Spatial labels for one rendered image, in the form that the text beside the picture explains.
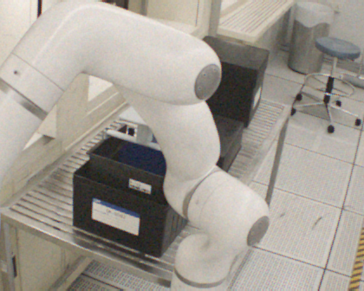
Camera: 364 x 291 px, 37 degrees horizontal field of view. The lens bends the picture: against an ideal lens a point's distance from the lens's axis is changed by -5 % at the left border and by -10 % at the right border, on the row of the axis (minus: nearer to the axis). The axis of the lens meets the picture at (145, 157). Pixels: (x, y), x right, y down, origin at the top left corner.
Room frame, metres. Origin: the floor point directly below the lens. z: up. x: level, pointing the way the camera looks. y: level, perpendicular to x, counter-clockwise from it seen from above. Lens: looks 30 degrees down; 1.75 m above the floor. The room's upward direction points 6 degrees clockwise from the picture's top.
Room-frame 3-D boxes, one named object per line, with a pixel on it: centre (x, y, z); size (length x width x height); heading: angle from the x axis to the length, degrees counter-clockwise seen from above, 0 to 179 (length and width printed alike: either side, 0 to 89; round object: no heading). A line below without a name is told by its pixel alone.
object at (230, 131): (1.76, -0.16, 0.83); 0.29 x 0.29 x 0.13; 70
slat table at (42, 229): (1.80, -0.10, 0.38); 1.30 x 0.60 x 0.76; 157
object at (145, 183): (1.36, 0.01, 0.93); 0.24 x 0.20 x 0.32; 67
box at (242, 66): (2.18, -0.30, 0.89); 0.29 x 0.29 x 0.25; 71
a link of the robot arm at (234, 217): (0.91, -0.16, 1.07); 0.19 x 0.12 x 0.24; 42
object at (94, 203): (1.36, 0.01, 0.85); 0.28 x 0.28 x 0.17; 67
